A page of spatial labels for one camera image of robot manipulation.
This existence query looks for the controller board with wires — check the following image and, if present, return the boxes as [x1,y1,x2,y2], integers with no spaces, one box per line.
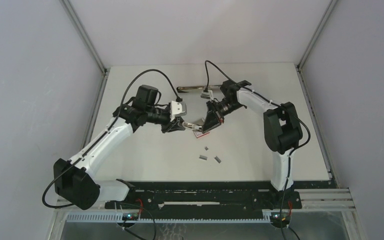
[269,200,301,240]
[113,197,157,240]

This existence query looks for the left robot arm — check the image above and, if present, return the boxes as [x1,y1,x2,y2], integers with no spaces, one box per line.
[52,85,187,210]

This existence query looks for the black camera cable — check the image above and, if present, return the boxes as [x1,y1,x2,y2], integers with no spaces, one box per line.
[204,59,311,213]
[41,68,184,210]

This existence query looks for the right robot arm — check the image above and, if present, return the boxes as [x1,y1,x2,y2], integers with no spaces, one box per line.
[198,80,303,208]

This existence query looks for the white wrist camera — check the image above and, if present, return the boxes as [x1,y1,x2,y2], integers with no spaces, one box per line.
[169,100,187,122]
[200,90,214,100]

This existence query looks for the red white staple box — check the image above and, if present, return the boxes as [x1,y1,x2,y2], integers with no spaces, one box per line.
[193,131,210,139]

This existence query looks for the left black camera cable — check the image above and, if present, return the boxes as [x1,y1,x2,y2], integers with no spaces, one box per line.
[41,68,184,210]

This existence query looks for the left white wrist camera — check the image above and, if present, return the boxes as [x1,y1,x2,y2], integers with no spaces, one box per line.
[169,100,187,122]

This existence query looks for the right controller board with wires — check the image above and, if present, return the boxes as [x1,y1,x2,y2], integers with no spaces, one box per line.
[269,200,301,240]

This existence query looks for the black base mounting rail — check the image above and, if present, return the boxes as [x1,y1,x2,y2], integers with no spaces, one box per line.
[71,180,335,221]

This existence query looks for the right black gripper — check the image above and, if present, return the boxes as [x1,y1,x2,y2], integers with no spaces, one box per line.
[201,99,244,135]

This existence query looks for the right black camera cable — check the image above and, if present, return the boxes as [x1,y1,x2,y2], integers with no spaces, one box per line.
[204,59,311,213]

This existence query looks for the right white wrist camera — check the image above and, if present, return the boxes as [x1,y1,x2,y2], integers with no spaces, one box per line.
[200,90,214,100]

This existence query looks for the left controller board with wires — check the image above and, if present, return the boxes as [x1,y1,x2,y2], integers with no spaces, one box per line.
[113,197,157,240]

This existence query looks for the staple box tray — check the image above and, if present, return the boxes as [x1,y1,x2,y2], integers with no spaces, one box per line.
[193,118,205,126]

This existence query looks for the white slotted cable duct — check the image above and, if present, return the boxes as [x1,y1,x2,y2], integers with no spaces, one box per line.
[66,211,272,224]

